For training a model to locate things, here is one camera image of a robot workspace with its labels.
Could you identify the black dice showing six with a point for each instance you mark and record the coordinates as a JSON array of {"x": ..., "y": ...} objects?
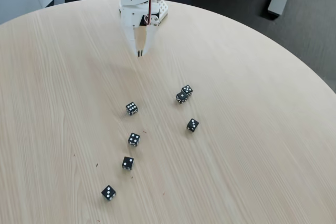
[{"x": 131, "y": 108}]

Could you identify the black dice showing three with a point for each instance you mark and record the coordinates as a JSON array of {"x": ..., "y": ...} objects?
[
  {"x": 192, "y": 125},
  {"x": 108, "y": 192}
]

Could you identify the black dice showing five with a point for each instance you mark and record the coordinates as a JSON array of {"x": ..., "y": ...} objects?
[{"x": 187, "y": 90}]

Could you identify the black dice showing one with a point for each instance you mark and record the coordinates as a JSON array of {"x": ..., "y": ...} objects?
[{"x": 181, "y": 97}]

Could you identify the black dice showing four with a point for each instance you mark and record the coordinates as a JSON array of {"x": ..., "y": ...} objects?
[{"x": 134, "y": 139}]

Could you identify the black dice showing two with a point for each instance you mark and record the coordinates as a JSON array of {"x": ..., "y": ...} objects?
[{"x": 127, "y": 163}]

